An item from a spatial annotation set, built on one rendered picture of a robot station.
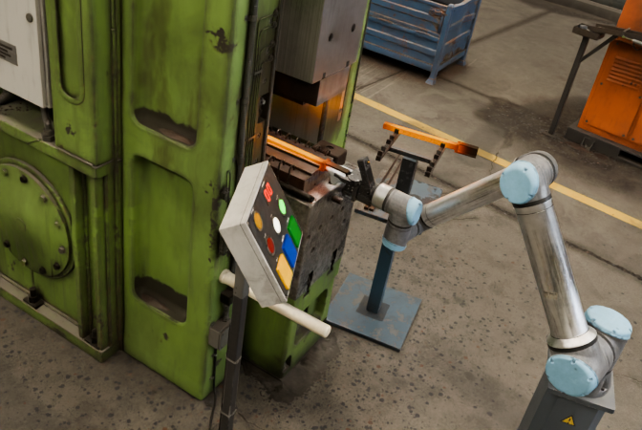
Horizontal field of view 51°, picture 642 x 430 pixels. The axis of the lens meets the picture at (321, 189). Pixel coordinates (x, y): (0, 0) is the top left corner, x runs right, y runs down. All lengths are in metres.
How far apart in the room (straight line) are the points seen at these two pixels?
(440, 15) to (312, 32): 3.93
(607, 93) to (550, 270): 3.64
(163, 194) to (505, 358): 1.81
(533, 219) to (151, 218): 1.36
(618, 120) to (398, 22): 2.02
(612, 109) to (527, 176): 3.68
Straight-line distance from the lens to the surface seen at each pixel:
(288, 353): 2.88
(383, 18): 6.22
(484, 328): 3.49
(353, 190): 2.39
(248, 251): 1.79
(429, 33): 6.05
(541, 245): 2.08
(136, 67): 2.28
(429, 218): 2.44
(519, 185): 2.02
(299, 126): 2.75
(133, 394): 2.91
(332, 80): 2.28
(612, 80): 5.60
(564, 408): 2.51
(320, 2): 2.08
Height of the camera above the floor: 2.21
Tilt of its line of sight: 32 degrees down
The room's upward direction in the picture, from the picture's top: 10 degrees clockwise
